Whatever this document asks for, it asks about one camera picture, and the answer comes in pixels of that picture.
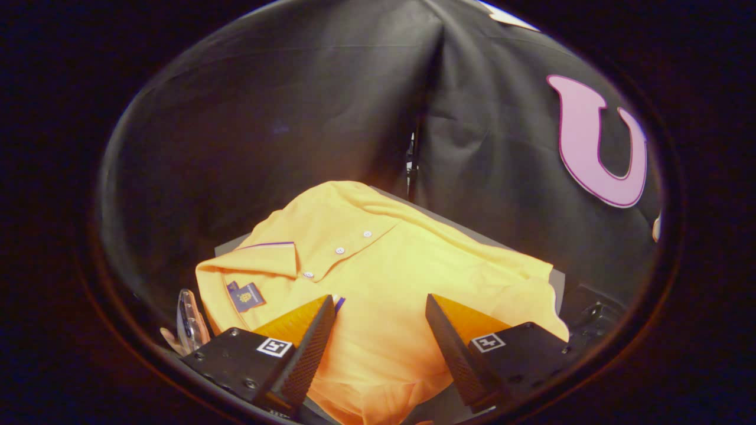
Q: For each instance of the black and cream cabinet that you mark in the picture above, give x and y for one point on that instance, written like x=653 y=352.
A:
x=440 y=408

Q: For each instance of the black backdrop cloth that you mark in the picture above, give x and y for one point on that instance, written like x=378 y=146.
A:
x=266 y=118

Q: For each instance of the orange polo shirt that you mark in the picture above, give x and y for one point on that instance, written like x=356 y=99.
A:
x=384 y=265

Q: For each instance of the smartphone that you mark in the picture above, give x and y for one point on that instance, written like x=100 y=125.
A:
x=186 y=321

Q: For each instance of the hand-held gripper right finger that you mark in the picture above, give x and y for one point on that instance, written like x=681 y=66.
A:
x=460 y=360

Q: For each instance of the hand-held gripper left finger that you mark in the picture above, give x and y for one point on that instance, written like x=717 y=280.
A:
x=307 y=354

